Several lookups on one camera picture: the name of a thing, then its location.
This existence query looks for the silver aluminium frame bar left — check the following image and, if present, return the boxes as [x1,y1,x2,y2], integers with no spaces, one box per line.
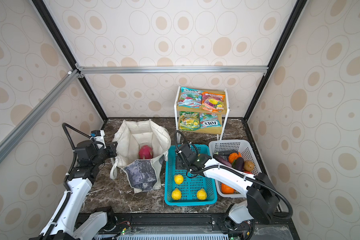
[0,70,79,164]

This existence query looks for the silver aluminium frame bar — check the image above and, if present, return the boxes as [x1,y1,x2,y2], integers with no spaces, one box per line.
[0,70,79,164]
[79,66,268,74]

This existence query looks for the orange fruits candy bag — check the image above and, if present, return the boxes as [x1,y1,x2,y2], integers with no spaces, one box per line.
[200,92,225,113]

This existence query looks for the teal plastic basket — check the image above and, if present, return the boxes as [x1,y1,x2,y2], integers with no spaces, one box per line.
[165,146,218,207]

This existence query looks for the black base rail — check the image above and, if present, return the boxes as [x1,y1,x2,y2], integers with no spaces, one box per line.
[111,213,300,240]

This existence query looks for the orange back white basket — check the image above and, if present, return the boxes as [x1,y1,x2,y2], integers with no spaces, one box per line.
[228,153,241,164]

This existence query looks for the teal Fox's candy bag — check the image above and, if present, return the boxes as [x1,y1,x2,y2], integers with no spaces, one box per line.
[199,113,221,129]

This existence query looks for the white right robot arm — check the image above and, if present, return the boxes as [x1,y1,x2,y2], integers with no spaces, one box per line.
[175,143,293,225]

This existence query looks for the white wire wooden shelf rack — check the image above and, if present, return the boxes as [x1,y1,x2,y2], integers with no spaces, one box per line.
[174,86,230,141]

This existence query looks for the teal mint blossom candy bag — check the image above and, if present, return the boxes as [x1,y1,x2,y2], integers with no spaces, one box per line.
[178,87,203,108]

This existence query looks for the pink dragon fruit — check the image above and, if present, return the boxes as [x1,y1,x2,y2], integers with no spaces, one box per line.
[139,145,154,160]

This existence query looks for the orange white basket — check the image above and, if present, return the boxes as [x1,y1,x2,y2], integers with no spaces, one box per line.
[221,183,235,195]
[228,153,241,164]

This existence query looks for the yellow lemon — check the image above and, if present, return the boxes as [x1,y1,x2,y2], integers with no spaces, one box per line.
[171,189,182,201]
[197,189,208,201]
[174,175,184,185]

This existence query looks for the brown potato back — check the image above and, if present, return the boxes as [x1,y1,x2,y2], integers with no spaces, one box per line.
[243,161,255,173]

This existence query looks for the green lemon candy bag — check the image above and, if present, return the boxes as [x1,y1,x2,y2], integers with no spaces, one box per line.
[179,112,200,131]

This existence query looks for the yellow lemon front left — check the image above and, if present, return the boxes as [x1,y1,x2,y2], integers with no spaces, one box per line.
[171,189,182,201]

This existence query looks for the yellow lemon middle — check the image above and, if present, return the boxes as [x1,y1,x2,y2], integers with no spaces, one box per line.
[174,175,184,185]

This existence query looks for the cream canvas grocery bag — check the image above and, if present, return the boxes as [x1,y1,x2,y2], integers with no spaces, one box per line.
[110,120,171,193]

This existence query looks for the silver aluminium frame bar back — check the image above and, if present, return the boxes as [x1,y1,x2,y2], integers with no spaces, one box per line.
[79,66,268,74]

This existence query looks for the dark purple eggplant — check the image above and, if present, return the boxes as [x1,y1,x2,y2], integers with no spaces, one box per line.
[232,157,245,172]

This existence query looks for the white plastic basket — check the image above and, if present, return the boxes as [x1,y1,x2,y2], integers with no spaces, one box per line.
[209,140,262,199]

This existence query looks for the yellow lemon front right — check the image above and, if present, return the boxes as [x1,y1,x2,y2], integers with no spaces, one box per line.
[197,189,208,201]

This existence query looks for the orange front white basket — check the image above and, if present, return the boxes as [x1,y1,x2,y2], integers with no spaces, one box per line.
[221,183,235,195]

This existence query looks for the purple eggplant long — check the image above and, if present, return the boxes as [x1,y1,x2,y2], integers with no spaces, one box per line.
[213,154,232,168]

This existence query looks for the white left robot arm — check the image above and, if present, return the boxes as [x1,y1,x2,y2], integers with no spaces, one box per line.
[36,123,118,240]

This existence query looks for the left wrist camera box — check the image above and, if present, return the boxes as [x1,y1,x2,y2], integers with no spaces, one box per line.
[90,130,106,149]

